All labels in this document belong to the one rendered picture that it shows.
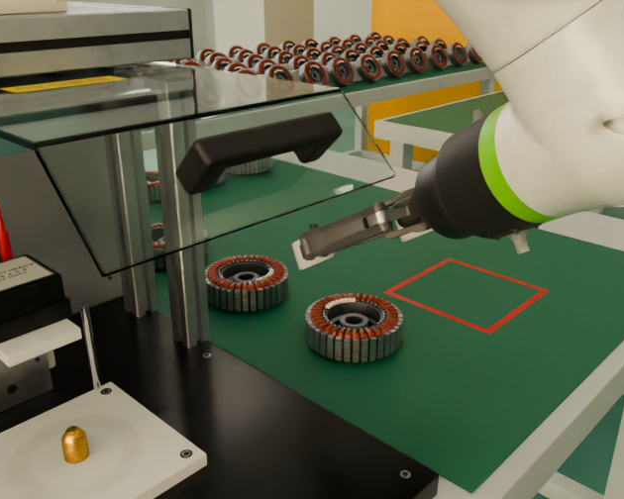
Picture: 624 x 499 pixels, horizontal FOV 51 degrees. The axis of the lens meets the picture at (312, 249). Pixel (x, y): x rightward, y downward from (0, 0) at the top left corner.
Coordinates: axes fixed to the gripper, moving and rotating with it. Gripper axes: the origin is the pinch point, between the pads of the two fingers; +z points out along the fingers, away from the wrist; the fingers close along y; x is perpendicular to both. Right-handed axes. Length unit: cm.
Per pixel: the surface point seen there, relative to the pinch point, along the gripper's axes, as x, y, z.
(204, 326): -4.1, -16.1, 9.5
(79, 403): -7.7, -31.0, 4.4
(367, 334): -10.1, -1.4, 1.3
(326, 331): -8.5, -4.8, 3.8
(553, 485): -54, 55, 44
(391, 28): 143, 223, 245
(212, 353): -7.2, -16.5, 8.0
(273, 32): 167, 166, 286
